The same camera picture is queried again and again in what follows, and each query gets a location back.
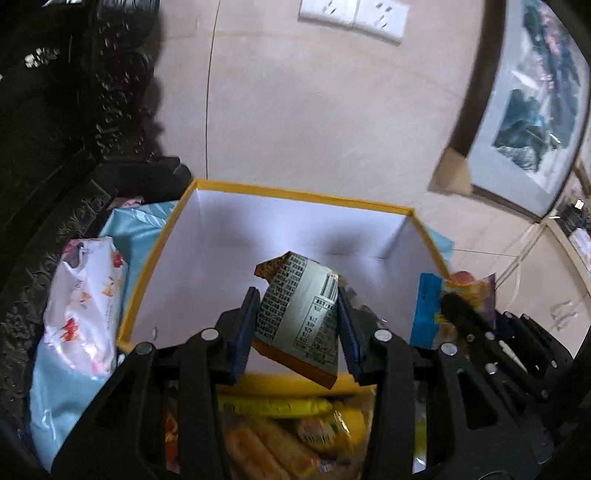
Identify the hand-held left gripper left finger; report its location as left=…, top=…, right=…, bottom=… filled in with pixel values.
left=51, top=286, right=262, bottom=480

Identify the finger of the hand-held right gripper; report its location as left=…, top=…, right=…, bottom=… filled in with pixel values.
left=438, top=292, right=499, bottom=356

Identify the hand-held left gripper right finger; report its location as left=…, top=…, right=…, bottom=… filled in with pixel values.
left=336, top=286, right=546, bottom=480

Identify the blue snack packet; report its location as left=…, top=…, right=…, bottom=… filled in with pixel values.
left=410, top=272, right=497, bottom=344

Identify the orange and silver snack packet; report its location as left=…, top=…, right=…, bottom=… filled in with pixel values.
left=253, top=251, right=340, bottom=389

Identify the yellow cardboard box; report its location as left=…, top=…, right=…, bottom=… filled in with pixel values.
left=116, top=179, right=455, bottom=398

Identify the yellow banana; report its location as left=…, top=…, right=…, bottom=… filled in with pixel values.
left=217, top=394, right=333, bottom=418

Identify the round orange label snack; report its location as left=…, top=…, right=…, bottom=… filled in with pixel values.
left=295, top=415, right=338, bottom=450

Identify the beige stick snack packet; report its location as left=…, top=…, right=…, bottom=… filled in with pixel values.
left=224, top=418, right=324, bottom=480

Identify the cardboard corner protector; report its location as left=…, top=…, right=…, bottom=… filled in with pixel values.
left=427, top=148, right=474, bottom=197

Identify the white floral tissue pack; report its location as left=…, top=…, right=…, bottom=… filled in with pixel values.
left=42, top=237, right=129, bottom=379

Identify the light blue table cloth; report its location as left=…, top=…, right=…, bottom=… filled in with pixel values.
left=28, top=200, right=455, bottom=472

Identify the framed ink painting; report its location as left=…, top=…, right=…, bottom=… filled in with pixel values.
left=450, top=0, right=591, bottom=222

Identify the dark carved wooden furniture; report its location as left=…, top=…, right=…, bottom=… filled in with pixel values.
left=0, top=0, right=192, bottom=416

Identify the white wall socket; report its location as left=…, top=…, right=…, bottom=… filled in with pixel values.
left=299, top=0, right=358, bottom=26
left=355, top=0, right=409, bottom=44

